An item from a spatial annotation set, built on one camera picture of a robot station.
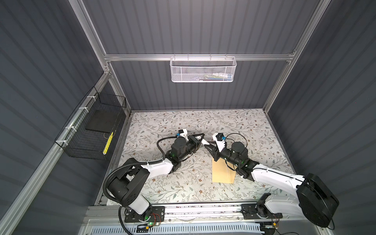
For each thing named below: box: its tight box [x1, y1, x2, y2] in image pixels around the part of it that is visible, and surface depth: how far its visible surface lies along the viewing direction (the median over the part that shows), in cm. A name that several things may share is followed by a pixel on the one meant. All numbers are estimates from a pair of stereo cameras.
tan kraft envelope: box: [211, 157, 237, 185], surface depth 87 cm
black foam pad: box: [84, 108, 121, 133], surface depth 77 cm
